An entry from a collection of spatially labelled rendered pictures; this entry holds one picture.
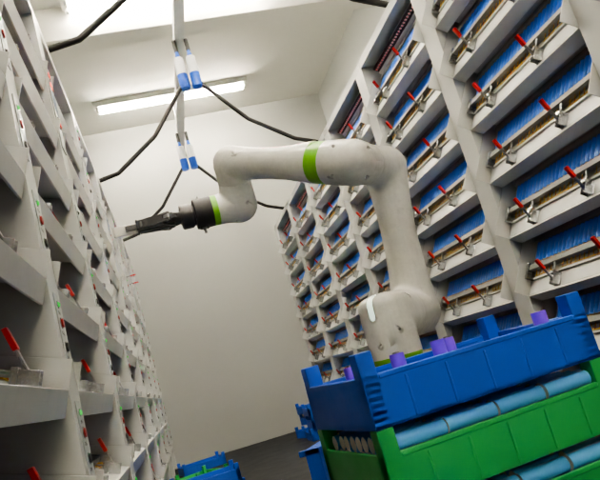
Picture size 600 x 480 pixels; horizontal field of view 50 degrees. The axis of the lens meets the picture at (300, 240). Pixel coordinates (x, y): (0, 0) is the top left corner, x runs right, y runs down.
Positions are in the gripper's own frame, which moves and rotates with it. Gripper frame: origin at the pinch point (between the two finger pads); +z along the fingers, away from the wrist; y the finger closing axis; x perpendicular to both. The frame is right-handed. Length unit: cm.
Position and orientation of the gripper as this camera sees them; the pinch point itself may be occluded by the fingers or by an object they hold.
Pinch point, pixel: (125, 230)
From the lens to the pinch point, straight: 194.8
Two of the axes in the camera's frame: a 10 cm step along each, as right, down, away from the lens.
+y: -1.6, 2.4, 9.6
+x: -2.7, -9.4, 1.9
